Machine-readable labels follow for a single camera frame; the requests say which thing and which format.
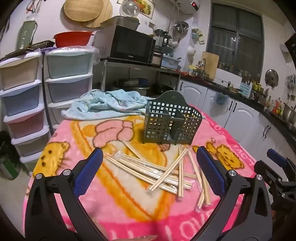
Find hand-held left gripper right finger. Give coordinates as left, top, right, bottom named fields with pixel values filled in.
left=195, top=146, right=273, bottom=241

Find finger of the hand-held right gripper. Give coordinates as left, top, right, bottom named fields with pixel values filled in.
left=267, top=149, right=296, bottom=176
left=254, top=160, right=281, bottom=186

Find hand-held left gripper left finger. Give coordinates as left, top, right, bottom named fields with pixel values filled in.
left=24, top=147, right=109, bottom=241

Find pile of wooden chopsticks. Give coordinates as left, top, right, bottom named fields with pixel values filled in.
left=106, top=139, right=212, bottom=214

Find green plastic utensil basket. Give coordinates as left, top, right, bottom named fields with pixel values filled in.
left=143, top=91, right=203, bottom=146

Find hanging metal utensils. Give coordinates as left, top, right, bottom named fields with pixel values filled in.
left=287, top=74, right=296, bottom=100

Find person's left hand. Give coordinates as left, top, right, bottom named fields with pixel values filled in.
left=128, top=235, right=159, bottom=241

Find black kitchen countertop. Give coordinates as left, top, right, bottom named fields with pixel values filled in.
left=179, top=72, right=296, bottom=139

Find pink printed blanket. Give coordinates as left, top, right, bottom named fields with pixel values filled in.
left=24, top=111, right=262, bottom=241

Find large steel stockpot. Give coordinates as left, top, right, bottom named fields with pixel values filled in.
left=282, top=103, right=296, bottom=123

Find cluster of sauce bottles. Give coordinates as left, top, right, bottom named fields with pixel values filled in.
left=252, top=81, right=285, bottom=115

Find small blue hanging basket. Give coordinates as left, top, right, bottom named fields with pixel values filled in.
left=215, top=92, right=229, bottom=105

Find light blue towel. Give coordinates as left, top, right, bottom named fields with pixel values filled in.
left=61, top=89, right=153, bottom=120

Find light blue knife holder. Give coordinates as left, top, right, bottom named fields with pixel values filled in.
left=239, top=74, right=253, bottom=93

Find white kitchen cabinets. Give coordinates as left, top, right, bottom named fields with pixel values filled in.
left=177, top=79, right=296, bottom=167

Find hanging steel pot lid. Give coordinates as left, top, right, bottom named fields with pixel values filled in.
left=264, top=69, right=279, bottom=88

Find green grey plastic drawer unit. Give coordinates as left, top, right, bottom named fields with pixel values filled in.
left=43, top=46, right=96, bottom=139

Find row of spice jars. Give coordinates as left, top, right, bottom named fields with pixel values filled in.
left=218, top=62, right=262, bottom=80

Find white rectangular box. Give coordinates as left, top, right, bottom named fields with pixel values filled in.
left=213, top=68, right=245, bottom=86

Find black frying pan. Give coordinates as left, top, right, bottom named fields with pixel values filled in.
left=154, top=85, right=175, bottom=93

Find stainless steel pot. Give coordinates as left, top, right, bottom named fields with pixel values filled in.
left=129, top=85, right=151, bottom=96

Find beige blue pink drawer unit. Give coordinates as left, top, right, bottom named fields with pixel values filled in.
left=0, top=54, right=50, bottom=172

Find wooden cutting board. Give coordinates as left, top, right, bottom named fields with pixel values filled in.
left=201, top=51, right=220, bottom=79

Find metal sink faucet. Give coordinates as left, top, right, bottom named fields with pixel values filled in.
left=196, top=58, right=207, bottom=77

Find black range hood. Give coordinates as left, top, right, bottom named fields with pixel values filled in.
left=284, top=32, right=296, bottom=57

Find light blue dish drainer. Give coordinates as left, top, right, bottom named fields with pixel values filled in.
left=161, top=54, right=182, bottom=69

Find metal shelf rack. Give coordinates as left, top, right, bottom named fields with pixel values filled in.
left=99, top=58, right=182, bottom=98

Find white ceramic pitcher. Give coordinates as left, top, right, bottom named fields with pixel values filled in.
left=186, top=46, right=196, bottom=61

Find white storage canister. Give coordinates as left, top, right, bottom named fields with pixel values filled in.
left=153, top=51, right=163, bottom=66

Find dark framed window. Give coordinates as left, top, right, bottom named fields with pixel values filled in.
left=206, top=2, right=264, bottom=81

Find red plastic basin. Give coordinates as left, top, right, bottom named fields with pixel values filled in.
left=53, top=31, right=95, bottom=48

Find black microwave oven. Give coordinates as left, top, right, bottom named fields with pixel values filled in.
left=94, top=25, right=156, bottom=64

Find black plastic tray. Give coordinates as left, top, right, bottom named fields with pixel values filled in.
left=5, top=40, right=56, bottom=57

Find black blender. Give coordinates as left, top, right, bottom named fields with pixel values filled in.
left=154, top=29, right=171, bottom=48

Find hanging stainless steel bowl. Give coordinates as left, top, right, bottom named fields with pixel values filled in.
left=173, top=21, right=189, bottom=34

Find pale green water jug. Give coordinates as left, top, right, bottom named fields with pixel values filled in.
left=20, top=20, right=38, bottom=50

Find grey plastic tub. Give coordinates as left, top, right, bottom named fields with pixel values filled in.
left=100, top=16, right=141, bottom=30

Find round wooden board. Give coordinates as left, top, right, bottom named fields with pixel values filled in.
left=81, top=0, right=113, bottom=28

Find round woven bamboo tray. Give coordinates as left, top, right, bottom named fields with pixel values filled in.
left=63, top=0, right=104, bottom=23

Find clear glass bowl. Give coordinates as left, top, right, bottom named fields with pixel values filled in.
left=121, top=0, right=141, bottom=18

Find white water heater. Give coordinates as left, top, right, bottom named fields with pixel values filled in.
left=166, top=0, right=200, bottom=14

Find hanging wall organizer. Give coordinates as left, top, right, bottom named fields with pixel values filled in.
left=191, top=28, right=206, bottom=45

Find small fruit wall poster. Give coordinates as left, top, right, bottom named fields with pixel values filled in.
left=117, top=0, right=154, bottom=19

